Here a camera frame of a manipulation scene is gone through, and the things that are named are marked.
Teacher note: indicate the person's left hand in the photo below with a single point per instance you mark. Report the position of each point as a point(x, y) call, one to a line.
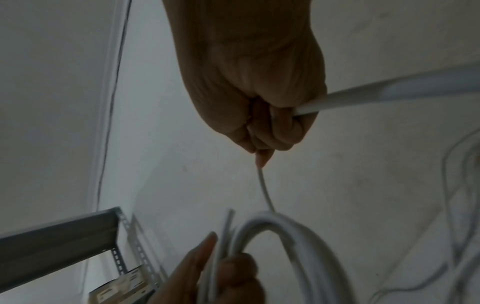
point(187, 276)

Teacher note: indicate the white cardboard box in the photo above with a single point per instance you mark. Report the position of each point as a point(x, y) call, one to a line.
point(123, 286)

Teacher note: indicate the grey metal shelf rack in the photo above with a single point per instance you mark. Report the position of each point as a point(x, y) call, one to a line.
point(56, 240)

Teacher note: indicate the person's right hand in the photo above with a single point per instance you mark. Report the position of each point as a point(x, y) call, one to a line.
point(243, 59)

